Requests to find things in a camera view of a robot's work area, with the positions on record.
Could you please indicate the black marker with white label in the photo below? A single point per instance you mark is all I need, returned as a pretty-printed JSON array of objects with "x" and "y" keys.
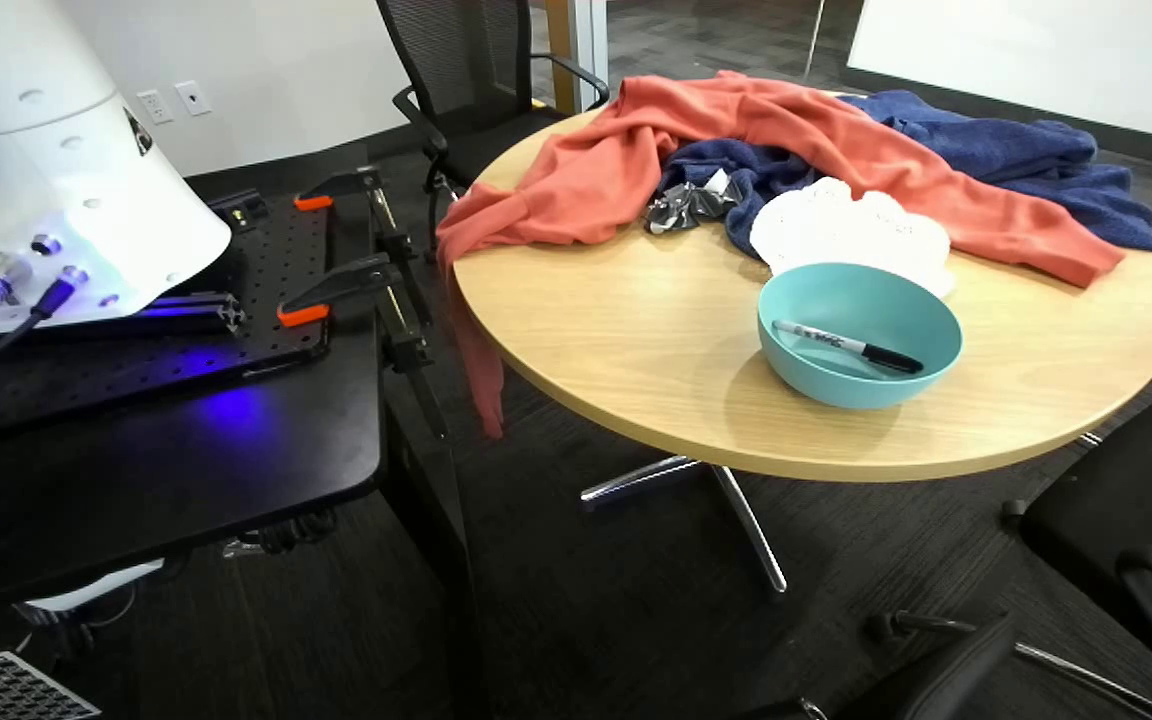
[{"x": 857, "y": 349}]

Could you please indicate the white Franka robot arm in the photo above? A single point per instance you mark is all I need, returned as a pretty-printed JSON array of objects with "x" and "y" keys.
[{"x": 58, "y": 147}]

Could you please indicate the black tripod stand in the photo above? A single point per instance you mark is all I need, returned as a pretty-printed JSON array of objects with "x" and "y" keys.
[{"x": 416, "y": 386}]

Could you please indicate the grey patterned fabric piece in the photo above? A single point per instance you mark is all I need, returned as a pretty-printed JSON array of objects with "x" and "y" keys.
[{"x": 678, "y": 207}]

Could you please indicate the orange cloth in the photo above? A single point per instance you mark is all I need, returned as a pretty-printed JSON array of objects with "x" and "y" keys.
[{"x": 602, "y": 173}]

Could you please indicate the chrome table base legs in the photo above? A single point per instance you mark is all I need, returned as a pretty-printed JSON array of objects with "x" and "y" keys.
[{"x": 751, "y": 514}]

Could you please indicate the teal bowl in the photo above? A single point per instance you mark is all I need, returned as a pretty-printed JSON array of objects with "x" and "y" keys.
[{"x": 816, "y": 381}]

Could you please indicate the black clamp with orange tip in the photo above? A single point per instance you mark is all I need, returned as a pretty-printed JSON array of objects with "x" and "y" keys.
[
  {"x": 339, "y": 189},
  {"x": 331, "y": 281}
]

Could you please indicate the white cloth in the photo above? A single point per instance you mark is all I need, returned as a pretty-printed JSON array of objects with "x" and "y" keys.
[{"x": 857, "y": 232}]

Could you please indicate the black mesh office chair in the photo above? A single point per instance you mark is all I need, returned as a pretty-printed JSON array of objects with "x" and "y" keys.
[{"x": 460, "y": 63}]

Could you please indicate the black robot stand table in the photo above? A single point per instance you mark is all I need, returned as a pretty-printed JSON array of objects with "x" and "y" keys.
[{"x": 163, "y": 465}]

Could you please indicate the dark blue cloth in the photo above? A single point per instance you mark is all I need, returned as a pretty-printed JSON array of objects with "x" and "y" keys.
[{"x": 1002, "y": 147}]

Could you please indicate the black chair with chrome base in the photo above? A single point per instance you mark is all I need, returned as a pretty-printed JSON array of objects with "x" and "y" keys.
[{"x": 951, "y": 664}]

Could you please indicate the white bar under stand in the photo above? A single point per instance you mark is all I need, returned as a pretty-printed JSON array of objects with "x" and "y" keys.
[{"x": 90, "y": 587}]

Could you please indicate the black office chair with armrest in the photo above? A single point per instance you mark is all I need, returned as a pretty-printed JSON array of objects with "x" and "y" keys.
[{"x": 1139, "y": 505}]

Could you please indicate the white wall outlet plate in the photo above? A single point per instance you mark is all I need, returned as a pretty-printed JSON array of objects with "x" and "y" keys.
[
  {"x": 194, "y": 97},
  {"x": 155, "y": 106}
]

